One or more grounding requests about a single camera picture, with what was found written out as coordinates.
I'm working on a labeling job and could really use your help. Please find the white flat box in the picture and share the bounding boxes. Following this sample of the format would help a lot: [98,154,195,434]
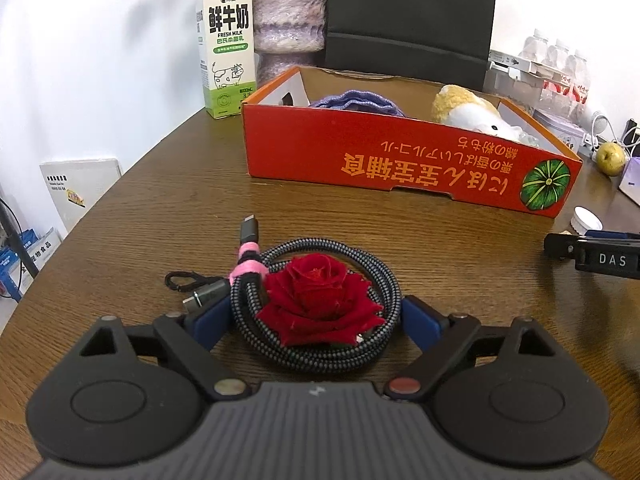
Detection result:
[40,158,124,237]

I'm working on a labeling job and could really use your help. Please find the small white fan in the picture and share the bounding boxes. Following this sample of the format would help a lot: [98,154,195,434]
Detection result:
[575,105,612,137]

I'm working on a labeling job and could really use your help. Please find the red artificial rose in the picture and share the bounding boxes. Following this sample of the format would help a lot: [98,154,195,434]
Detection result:
[256,254,387,348]

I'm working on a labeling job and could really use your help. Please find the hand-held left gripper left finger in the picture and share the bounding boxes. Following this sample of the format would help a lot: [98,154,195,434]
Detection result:
[79,296,251,402]

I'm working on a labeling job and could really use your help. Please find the blue packet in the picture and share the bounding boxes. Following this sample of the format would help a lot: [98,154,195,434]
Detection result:
[0,227,62,302]

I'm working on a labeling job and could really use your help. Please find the white plastic bottle cap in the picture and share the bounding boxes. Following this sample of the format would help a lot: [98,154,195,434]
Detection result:
[572,206,604,233]

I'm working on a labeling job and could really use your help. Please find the clear water bottle red label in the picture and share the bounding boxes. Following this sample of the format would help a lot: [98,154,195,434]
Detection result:
[518,29,549,63]
[564,50,592,117]
[544,38,572,111]

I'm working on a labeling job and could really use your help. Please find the black light stand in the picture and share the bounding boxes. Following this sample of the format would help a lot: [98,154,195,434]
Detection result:
[0,197,42,304]

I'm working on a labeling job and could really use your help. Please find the yellow white hamster plush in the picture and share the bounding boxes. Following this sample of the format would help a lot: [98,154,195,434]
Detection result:
[431,84,526,141]

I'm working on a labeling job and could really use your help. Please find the red cardboard box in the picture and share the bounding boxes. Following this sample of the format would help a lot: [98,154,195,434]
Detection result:
[241,66,584,220]

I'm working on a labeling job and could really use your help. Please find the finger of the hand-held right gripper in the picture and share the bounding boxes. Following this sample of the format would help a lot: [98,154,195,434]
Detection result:
[584,229,640,241]
[543,232,585,262]

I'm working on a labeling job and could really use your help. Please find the grey braided charging cable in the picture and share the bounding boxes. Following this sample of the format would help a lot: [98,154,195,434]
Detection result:
[165,215,404,374]

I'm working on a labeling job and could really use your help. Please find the white charging cable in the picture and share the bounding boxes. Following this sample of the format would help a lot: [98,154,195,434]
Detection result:
[580,125,640,157]

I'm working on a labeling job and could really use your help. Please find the grey tin box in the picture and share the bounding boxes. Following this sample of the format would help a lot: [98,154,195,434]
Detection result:
[537,110,592,155]

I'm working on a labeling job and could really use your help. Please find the black paper bag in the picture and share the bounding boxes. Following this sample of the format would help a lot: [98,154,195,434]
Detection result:
[325,0,498,93]

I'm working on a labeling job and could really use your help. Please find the purple knitted pouch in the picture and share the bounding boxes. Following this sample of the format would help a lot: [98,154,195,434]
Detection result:
[308,90,401,117]

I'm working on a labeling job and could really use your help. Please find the purple plastic bag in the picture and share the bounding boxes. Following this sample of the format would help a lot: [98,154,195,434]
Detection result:
[619,157,640,206]

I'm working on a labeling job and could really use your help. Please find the white milk carton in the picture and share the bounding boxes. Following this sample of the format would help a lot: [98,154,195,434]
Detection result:
[194,0,259,120]

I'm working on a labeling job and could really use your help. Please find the purple ceramic vase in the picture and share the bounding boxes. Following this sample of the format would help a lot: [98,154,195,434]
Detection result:
[248,0,331,83]

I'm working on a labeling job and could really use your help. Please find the yellow-green apple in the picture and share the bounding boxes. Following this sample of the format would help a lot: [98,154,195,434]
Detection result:
[596,142,627,177]

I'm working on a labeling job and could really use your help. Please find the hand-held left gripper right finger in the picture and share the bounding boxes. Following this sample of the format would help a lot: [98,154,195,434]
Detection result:
[385,294,560,403]

